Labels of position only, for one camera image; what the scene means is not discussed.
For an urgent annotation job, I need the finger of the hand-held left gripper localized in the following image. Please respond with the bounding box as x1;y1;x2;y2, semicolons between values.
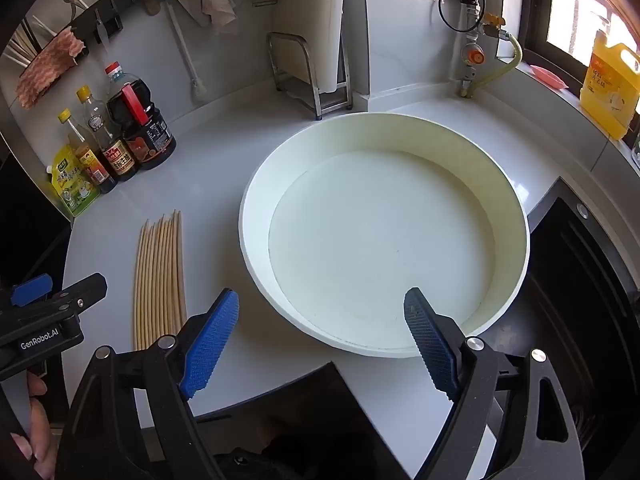
30;273;107;318
10;274;53;307

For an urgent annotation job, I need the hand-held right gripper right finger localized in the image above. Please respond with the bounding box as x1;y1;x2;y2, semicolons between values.
404;287;586;480

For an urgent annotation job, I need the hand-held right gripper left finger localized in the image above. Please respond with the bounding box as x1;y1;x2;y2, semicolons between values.
55;287;241;480

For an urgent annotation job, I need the row of wooden chopsticks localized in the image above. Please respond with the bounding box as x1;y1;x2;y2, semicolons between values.
132;210;188;351

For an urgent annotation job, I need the white round basin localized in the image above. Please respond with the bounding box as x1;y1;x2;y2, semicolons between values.
239;114;531;359

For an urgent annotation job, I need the person's left hand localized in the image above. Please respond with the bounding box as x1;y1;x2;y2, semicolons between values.
11;371;58;466

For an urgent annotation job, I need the yellow green seasoning pouch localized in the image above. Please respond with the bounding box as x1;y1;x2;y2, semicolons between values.
47;145;101;218

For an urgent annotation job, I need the yellow cap vinegar bottle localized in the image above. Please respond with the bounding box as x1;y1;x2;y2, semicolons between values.
57;109;118;194

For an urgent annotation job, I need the clear soy sauce bottle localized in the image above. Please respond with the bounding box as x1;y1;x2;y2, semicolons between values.
75;86;138;182

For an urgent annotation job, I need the large dark soy sauce jug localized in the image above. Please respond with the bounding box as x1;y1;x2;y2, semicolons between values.
105;62;177;171

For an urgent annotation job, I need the pink patterned cloth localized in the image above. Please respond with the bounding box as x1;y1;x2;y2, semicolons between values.
15;30;88;108

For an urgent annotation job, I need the metal cutting board rack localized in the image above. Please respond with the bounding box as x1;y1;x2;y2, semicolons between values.
266;32;353;121

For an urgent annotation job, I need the gas valve with pipe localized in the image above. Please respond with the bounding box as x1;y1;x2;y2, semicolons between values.
450;0;506;98

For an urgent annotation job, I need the pink dish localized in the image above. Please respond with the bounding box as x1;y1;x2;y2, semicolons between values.
529;64;570;90

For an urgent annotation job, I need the yellow oil jug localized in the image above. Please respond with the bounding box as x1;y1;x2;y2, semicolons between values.
580;30;640;141

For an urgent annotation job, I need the white cutting board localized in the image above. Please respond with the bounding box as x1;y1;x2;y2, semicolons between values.
272;0;349;95

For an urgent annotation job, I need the window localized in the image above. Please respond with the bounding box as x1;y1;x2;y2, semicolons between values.
547;0;640;68

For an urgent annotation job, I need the white long handled brush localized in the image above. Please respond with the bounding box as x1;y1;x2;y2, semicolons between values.
167;2;208;101

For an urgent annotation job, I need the yellow gas hose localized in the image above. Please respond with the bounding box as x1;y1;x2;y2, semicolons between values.
465;30;524;98

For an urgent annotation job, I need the black cable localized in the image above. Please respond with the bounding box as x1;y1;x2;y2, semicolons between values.
439;0;483;36

